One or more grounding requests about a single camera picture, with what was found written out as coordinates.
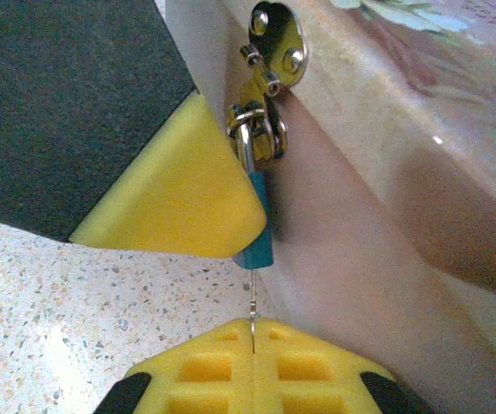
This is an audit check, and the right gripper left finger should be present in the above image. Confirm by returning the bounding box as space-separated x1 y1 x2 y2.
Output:
94 317 254 414

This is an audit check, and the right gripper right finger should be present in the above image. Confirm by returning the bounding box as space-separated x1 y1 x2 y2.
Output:
252 318 425 414

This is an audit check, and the small blue padlock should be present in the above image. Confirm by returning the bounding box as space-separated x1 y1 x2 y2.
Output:
229 107 277 272

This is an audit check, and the pink illustrated tin box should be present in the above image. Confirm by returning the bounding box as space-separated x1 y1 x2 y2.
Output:
163 0 496 414

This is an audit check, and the silver tin hasp latch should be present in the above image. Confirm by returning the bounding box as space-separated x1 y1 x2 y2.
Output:
225 0 310 164

